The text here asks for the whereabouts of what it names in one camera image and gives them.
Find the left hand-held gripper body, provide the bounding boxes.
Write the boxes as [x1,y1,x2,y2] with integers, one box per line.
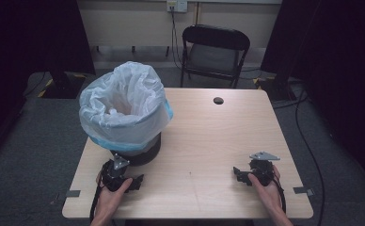
[100,153,132,193]

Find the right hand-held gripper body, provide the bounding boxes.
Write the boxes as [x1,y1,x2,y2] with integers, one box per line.
[248,151,281,187]

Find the black trash bin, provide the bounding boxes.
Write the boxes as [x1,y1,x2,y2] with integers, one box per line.
[109,133,163,167]

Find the trash bin with white bag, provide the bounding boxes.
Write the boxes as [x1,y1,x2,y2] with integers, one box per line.
[78,60,174,154]

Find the person's left hand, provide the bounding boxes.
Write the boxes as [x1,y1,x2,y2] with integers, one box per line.
[95,172,135,220]

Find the person's right hand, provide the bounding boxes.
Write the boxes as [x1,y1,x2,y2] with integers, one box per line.
[247,165,284,215]

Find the grey tape strip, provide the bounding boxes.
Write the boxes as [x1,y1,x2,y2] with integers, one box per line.
[65,189,82,199]
[293,186,315,198]

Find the black stand base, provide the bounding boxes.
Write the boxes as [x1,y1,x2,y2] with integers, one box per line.
[253,76,299,102]
[37,71,88,100]

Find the black folding chair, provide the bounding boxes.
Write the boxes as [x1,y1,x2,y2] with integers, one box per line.
[179,24,251,89]

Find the black curtain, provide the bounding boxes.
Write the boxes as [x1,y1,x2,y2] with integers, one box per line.
[260,0,365,190]
[0,0,97,164]

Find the left hand-held gripper cable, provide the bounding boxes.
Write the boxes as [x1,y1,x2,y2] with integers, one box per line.
[88,165,107,223]

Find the hand-held gripper cable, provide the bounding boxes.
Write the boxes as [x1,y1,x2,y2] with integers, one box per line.
[272,177,288,215]
[88,165,107,223]

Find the right hand-held gripper cable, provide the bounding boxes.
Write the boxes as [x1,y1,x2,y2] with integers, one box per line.
[272,177,288,215]

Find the long black floor cable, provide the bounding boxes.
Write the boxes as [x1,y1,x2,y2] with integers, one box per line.
[294,89,326,226]

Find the black wall cable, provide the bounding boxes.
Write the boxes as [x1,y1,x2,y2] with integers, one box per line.
[169,8,185,71]

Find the white wall socket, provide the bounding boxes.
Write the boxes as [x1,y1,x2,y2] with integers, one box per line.
[166,0,189,14]

